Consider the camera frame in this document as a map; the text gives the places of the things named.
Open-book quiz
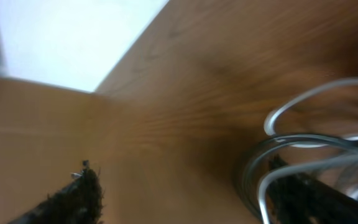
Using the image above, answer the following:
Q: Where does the white usb cable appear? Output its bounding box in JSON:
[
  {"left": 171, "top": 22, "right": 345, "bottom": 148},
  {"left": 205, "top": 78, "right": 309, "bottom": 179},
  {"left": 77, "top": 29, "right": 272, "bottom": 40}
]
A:
[{"left": 256, "top": 77, "right": 358, "bottom": 224}]

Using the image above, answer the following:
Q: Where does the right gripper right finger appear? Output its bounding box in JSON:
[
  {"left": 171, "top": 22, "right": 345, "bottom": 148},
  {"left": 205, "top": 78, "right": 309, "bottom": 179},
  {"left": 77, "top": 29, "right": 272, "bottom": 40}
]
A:
[{"left": 267, "top": 172, "right": 358, "bottom": 224}]

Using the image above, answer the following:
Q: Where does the black usb cable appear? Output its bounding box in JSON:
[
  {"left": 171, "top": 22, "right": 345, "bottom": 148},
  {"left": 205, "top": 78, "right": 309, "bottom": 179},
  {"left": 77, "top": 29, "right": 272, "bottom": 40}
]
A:
[{"left": 233, "top": 133, "right": 358, "bottom": 222}]

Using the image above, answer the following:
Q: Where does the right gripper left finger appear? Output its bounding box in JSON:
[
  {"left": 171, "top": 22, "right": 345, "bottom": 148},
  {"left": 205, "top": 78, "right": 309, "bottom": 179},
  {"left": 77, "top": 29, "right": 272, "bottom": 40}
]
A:
[{"left": 9, "top": 160, "right": 104, "bottom": 224}]

